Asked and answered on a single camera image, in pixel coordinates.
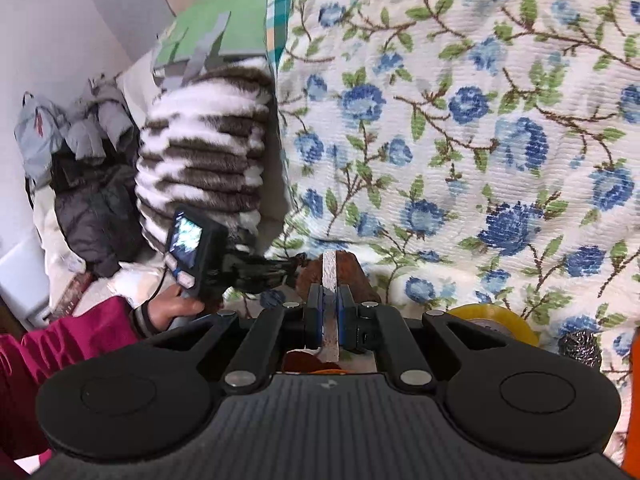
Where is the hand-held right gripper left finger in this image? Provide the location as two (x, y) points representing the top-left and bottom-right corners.
(142, 284), (327, 395)

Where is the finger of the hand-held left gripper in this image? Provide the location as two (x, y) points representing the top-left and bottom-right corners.
(225, 255), (288, 295)

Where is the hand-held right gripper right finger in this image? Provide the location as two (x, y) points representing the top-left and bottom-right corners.
(336, 284), (508, 395)

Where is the pink round pad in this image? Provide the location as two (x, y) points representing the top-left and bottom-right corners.
(321, 251), (341, 363)

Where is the orange cardboard box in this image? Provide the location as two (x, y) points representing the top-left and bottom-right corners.
(620, 327), (640, 480)

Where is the person's left hand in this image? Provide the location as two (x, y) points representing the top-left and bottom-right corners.
(141, 285), (207, 333)

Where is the brown rolled towel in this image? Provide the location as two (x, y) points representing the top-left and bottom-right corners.
(295, 251), (383, 306)

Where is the striped fluffy folded blanket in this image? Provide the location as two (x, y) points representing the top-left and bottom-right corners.
(134, 57), (281, 261)

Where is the dark puffer jacket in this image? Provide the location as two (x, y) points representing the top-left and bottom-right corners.
(50, 152), (146, 278)

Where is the yellow tape roll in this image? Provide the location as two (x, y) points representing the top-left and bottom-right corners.
(446, 304), (541, 348)

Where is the grey puffer jacket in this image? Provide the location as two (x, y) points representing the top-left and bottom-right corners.
(67, 85), (138, 161)

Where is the white plastic appliance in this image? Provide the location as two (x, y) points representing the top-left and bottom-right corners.
(0, 232), (56, 331)

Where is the blue floral blanket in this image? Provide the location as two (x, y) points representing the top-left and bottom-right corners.
(270, 0), (640, 386)

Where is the grey blue bag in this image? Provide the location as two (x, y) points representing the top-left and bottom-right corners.
(14, 91), (71, 191)

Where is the grey steel wool scrubber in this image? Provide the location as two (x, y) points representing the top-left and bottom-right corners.
(557, 330), (604, 372)

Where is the green grey patterned pillow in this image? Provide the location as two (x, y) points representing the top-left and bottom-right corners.
(150, 0), (281, 86)

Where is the teal plaid cloth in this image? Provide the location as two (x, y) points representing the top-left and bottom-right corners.
(264, 0), (300, 73)

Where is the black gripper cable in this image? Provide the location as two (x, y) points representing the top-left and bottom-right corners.
(151, 265), (173, 307)

